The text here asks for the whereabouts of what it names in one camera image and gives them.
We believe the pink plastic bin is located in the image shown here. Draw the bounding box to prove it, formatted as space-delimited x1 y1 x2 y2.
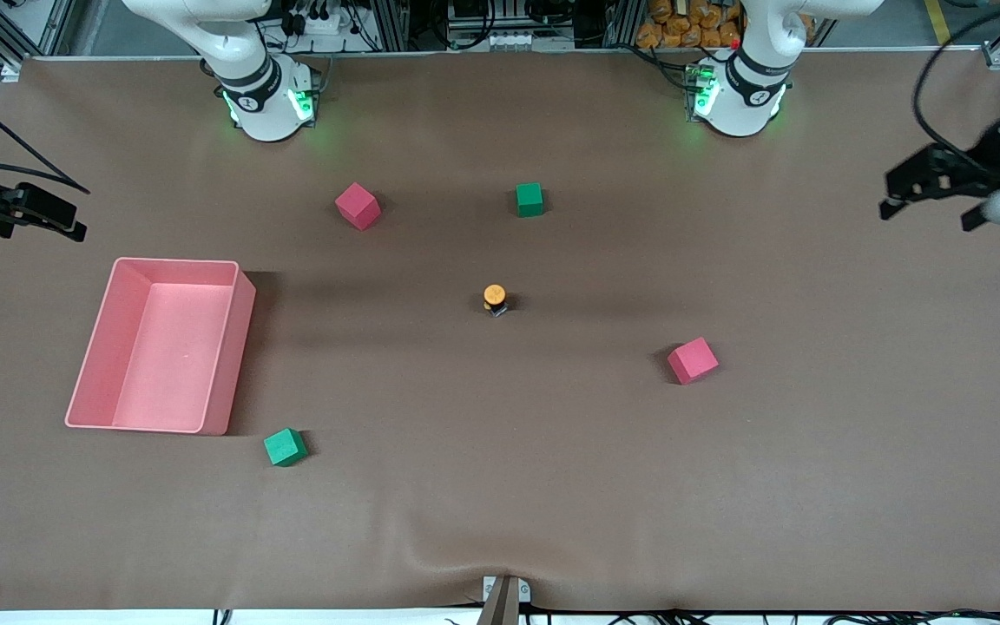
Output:
64 257 257 436

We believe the pile of orange objects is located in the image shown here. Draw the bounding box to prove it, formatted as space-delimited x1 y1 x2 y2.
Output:
636 0 744 49

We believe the pink foam cube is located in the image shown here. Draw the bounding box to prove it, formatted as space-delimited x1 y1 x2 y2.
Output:
334 182 382 232
667 337 720 385

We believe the white power strip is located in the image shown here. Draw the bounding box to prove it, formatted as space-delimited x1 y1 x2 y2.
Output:
287 7 353 37

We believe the brown table mat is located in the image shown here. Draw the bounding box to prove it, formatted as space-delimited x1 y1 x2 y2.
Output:
0 48 1000 613

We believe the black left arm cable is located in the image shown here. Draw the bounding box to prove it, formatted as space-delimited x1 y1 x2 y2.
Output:
912 0 1000 166

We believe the metal table edge bracket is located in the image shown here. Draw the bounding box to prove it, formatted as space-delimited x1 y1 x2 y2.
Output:
476 576 532 625

